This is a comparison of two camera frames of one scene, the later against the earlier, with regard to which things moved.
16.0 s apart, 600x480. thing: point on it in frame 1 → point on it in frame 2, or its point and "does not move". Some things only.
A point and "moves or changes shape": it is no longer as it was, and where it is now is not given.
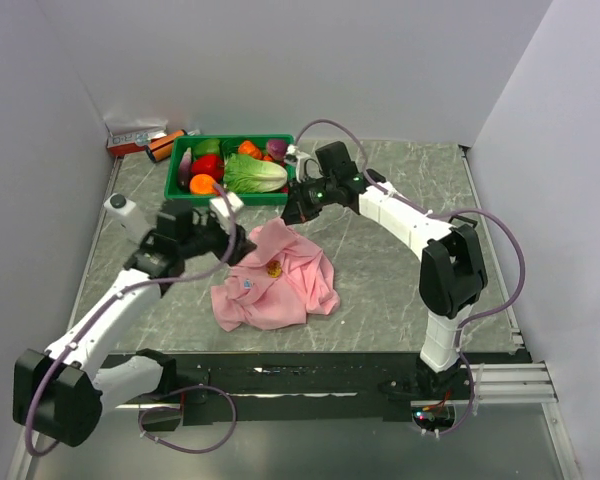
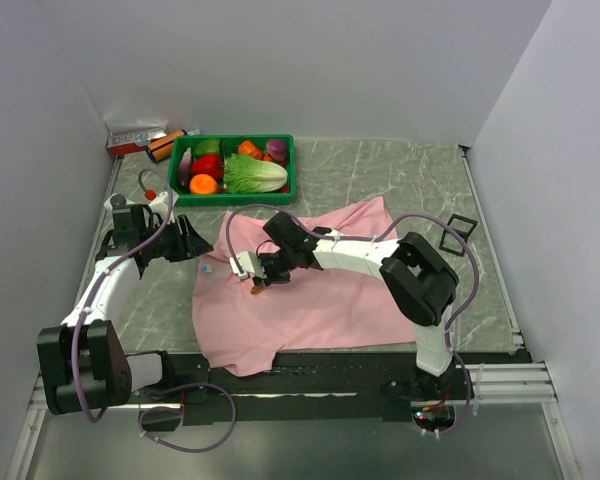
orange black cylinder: (161, 148) does not move
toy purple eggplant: (185, 170) does not move
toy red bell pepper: (210, 164) does not move
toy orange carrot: (247, 147) does not move
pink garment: (285, 277) moves or changes shape
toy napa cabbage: (250, 175) does not move
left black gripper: (243, 246) → (188, 245)
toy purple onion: (277, 148) does not move
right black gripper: (295, 212) → (271, 279)
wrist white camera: (219, 208) → (161, 206)
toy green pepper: (208, 146) does not move
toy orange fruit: (202, 184) does not move
